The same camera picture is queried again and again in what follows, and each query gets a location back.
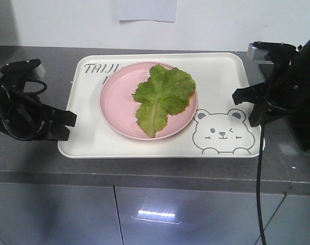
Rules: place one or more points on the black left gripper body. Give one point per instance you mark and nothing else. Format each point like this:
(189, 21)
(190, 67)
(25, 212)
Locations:
(23, 118)

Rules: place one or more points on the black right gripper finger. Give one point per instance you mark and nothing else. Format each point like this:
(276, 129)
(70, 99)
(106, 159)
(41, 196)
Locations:
(261, 115)
(253, 94)

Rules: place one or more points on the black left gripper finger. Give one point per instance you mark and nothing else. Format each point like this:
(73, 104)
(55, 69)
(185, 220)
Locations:
(58, 133)
(64, 117)

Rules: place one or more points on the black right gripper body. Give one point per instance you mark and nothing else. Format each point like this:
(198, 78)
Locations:
(287, 91)

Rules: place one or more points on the pink round plate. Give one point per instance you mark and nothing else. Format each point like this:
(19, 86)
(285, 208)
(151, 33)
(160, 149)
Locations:
(119, 108)

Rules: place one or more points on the cream bear print tray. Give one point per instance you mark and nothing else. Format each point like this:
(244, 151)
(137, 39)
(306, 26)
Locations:
(219, 128)

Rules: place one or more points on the green lettuce leaf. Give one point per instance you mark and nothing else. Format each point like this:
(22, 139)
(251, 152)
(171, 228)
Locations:
(166, 92)

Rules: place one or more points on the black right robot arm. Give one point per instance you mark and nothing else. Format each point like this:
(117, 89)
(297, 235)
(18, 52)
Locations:
(302, 56)

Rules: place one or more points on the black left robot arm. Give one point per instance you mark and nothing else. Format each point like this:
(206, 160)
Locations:
(14, 90)

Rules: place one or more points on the black glass cooktop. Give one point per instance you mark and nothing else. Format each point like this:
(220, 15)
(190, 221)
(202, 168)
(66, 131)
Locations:
(300, 127)

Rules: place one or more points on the grey lower cabinet doors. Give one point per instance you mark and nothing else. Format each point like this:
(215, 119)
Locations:
(55, 214)

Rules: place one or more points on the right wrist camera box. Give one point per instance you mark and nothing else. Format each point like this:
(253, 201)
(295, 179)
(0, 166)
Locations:
(260, 50)

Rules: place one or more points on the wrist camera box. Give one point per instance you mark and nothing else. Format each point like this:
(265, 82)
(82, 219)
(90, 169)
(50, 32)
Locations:
(260, 50)
(32, 69)

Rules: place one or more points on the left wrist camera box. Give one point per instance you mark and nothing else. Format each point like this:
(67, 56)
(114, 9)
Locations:
(32, 69)

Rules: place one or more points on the white paper sheet on wall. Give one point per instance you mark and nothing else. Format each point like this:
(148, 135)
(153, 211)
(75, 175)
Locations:
(157, 10)

